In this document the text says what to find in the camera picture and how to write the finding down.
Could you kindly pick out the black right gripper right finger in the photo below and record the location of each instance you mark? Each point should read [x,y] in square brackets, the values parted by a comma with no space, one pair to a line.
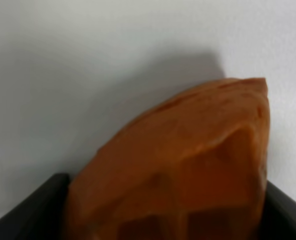
[279,216]

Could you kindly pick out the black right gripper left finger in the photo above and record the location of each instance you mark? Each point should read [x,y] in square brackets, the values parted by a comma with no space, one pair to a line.
[39,216]

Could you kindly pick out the orange waffle wedge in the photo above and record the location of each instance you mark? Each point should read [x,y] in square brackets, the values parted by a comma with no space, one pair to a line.
[192,168]

